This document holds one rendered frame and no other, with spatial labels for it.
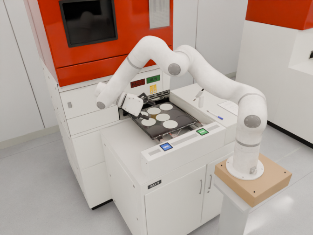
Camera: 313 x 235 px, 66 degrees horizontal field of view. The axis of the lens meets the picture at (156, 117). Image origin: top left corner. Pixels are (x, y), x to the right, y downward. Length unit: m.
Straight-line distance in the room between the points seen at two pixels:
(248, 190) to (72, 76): 1.14
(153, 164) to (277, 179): 0.62
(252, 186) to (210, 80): 0.56
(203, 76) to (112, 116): 0.90
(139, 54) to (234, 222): 1.09
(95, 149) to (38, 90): 1.50
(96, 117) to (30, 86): 1.54
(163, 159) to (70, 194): 1.41
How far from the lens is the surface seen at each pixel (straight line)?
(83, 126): 1.75
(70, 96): 1.63
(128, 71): 1.19
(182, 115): 1.75
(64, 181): 2.69
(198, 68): 1.12
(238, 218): 1.58
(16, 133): 3.40
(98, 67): 1.57
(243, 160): 1.29
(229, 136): 1.63
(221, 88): 1.10
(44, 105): 3.27
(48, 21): 1.45
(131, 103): 1.31
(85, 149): 1.86
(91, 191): 2.14
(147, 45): 1.11
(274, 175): 1.39
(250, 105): 1.09
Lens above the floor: 1.81
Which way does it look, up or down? 32 degrees down
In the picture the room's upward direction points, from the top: 2 degrees counter-clockwise
